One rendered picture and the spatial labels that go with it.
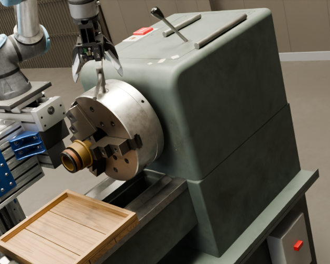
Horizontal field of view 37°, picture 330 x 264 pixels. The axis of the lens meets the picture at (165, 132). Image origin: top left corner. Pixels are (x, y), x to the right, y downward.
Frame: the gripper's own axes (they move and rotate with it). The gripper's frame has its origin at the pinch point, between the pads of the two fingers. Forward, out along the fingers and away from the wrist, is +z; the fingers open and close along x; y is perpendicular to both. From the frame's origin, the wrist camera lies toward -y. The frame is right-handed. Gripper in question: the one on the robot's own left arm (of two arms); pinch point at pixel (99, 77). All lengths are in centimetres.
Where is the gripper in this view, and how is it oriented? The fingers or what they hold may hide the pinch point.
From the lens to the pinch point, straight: 146.6
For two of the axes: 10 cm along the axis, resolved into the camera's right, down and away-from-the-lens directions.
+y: 0.8, 5.6, -8.3
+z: 1.0, 8.2, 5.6
